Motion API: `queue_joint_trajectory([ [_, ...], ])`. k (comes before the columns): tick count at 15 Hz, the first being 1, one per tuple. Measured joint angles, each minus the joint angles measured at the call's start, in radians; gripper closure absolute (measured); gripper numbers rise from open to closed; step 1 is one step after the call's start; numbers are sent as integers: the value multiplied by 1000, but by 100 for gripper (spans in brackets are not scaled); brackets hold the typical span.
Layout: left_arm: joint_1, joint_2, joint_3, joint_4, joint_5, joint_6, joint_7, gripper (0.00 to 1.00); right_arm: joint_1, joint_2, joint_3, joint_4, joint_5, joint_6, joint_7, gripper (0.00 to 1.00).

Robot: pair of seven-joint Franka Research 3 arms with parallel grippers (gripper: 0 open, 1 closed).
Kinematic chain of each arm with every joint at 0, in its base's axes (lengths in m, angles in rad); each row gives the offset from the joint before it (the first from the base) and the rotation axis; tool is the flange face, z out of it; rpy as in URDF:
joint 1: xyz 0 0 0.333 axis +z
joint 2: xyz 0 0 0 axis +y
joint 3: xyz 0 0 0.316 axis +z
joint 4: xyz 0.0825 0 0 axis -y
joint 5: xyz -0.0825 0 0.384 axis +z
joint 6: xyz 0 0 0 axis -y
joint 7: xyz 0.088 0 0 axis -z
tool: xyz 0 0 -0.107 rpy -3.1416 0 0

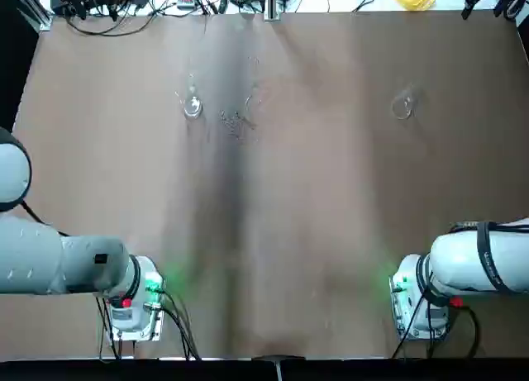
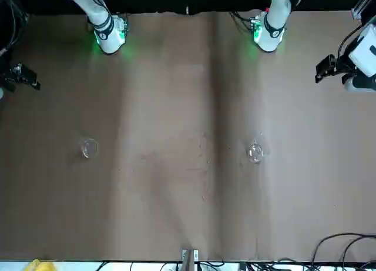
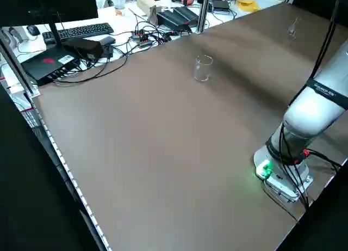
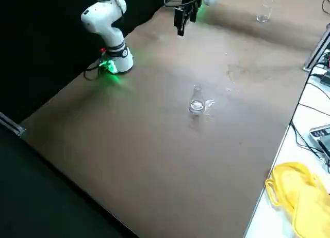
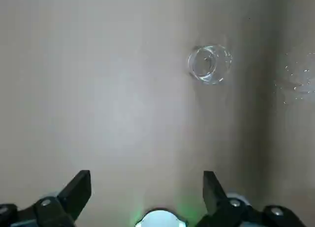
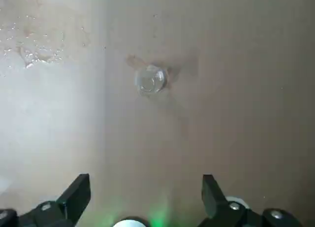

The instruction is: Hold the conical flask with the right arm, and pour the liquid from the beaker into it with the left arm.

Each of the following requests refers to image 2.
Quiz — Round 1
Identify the black base cable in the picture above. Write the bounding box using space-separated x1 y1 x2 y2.
229 11 256 34

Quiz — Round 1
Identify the glass beaker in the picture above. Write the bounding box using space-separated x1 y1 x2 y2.
247 139 264 165

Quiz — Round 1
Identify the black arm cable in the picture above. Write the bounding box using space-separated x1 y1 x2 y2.
337 26 358 86

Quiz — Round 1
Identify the glass conical flask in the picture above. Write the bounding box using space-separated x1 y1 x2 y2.
79 138 99 159

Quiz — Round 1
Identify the yellow plastic basket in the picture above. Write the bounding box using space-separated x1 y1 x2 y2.
24 259 57 271

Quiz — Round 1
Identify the aluminium frame rail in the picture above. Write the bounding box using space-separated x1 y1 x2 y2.
351 0 376 22

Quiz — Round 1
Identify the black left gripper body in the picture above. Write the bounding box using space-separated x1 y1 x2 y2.
333 55 358 79

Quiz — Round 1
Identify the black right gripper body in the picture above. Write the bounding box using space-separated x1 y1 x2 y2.
0 72 15 93

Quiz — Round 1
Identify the aluminium camera post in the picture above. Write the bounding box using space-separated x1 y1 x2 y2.
181 248 199 271

